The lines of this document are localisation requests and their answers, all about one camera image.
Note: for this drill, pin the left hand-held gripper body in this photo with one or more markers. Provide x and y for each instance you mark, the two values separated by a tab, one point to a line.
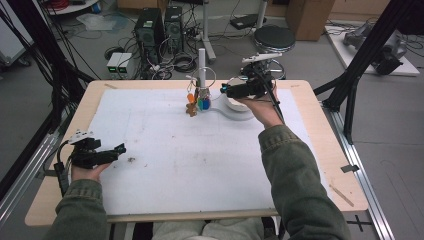
83	155

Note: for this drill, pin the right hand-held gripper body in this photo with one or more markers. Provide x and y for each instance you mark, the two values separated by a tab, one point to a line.
258	80

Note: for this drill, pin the white key hanger stand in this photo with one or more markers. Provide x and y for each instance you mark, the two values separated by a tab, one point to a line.
202	60

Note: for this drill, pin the person's left hand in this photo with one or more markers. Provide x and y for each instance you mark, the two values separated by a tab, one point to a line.
87	174

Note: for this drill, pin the person's right hand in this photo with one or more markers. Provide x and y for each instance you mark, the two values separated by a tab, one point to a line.
265	110

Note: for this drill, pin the white ceramic bowl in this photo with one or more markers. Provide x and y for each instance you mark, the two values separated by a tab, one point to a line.
235	104

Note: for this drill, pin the black round stool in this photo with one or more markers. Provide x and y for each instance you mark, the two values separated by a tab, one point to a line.
275	37

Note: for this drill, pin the black flat box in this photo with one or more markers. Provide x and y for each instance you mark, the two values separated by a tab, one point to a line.
245	21

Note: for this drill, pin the white stand leg with foot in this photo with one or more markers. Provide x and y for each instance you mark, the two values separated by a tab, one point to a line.
205	30

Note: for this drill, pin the white table mat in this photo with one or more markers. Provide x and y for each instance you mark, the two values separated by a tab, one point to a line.
173	186

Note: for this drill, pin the brown cardboard box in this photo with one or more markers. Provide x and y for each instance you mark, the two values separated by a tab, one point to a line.
308	18

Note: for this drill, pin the white power supply unit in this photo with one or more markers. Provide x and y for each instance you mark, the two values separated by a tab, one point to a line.
126	65
112	65

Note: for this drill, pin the small black computer tower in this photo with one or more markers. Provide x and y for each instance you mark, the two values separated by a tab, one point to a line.
173	26

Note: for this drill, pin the white platform board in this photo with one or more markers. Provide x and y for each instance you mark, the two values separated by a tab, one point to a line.
350	58

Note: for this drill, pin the large black computer tower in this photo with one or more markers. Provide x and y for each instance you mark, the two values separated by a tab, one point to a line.
148	30

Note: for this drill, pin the grey device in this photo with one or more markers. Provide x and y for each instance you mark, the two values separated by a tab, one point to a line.
356	36

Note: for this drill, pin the person's legs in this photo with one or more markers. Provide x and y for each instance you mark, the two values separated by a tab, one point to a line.
206	231

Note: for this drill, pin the grey tape piece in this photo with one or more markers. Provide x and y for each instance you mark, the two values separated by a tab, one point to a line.
350	168

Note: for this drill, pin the clear plastic sheet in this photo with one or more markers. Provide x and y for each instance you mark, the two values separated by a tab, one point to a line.
100	21

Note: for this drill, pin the black device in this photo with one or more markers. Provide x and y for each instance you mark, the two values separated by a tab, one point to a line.
388	61

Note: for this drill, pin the round white table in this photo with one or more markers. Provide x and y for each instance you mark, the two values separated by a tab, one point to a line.
73	7

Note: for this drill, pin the black cross tape mark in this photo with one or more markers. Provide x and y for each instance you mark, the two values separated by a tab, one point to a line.
358	222

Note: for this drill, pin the aluminium rail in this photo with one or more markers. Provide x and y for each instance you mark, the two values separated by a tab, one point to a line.
363	180
23	176

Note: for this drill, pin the white stand post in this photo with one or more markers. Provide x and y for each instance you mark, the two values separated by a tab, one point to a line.
261	13

